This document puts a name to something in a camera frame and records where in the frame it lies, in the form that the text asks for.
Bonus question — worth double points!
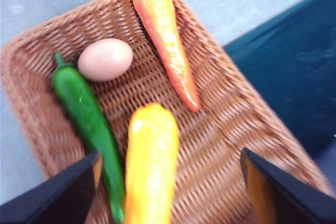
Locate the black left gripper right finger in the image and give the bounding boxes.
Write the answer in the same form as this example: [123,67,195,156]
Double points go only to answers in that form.
[240,147,336,224]

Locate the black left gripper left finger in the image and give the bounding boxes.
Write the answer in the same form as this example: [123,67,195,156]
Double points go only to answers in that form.
[0,150,103,224]

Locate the brown wicker basket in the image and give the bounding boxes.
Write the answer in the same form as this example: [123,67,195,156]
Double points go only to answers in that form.
[0,0,336,224]

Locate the green toy chili pepper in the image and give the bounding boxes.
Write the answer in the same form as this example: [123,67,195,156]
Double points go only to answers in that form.
[51,51,126,223]

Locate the beige toy egg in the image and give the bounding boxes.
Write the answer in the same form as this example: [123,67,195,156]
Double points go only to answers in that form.
[77,38,134,82]

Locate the orange toy carrot green leaves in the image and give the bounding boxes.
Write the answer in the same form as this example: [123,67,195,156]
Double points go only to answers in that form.
[117,0,202,113]

